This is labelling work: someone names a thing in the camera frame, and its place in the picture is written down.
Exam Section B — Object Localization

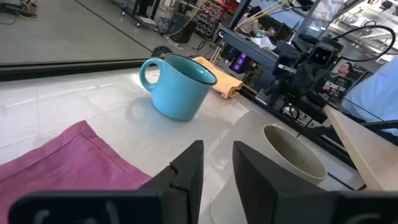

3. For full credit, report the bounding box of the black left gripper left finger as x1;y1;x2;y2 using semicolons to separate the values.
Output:
139;139;205;224

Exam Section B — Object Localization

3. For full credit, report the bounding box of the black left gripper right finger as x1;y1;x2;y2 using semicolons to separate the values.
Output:
232;141;336;224

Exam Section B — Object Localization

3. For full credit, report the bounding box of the beige ceramic cup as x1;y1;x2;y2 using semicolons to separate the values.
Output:
262;124;328;185

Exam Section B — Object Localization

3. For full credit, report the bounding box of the blue enamel mug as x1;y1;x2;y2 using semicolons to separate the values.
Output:
139;53;218;121

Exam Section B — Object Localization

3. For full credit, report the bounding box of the wooden shelf with black legs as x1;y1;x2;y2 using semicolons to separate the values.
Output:
323;105;398;192

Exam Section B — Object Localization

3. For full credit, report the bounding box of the computer with purple lights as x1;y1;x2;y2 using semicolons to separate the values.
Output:
229;52;251;75

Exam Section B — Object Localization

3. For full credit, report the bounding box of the yellow folded cloth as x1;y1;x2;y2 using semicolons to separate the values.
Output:
192;56;244;100

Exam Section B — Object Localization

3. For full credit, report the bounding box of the person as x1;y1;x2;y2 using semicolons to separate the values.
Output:
238;5;265;35
132;0;162;20

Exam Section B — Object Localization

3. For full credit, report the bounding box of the light blue sheet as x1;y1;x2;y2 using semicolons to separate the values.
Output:
341;57;398;136

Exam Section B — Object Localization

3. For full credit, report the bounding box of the parts bin rack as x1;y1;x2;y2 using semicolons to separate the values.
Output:
195;1;223;40

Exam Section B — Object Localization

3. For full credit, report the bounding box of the pink cloth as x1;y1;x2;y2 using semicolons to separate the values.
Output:
0;120;152;224

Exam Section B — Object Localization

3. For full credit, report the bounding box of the black box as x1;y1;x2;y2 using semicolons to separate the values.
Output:
169;12;197;44

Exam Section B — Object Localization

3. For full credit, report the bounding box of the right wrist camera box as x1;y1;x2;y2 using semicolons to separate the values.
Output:
309;45;336;67

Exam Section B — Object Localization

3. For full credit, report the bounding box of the black looping cable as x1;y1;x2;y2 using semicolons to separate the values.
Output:
331;24;397;63

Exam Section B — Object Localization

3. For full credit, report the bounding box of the black table edge rail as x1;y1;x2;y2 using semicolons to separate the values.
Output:
0;58;149;82

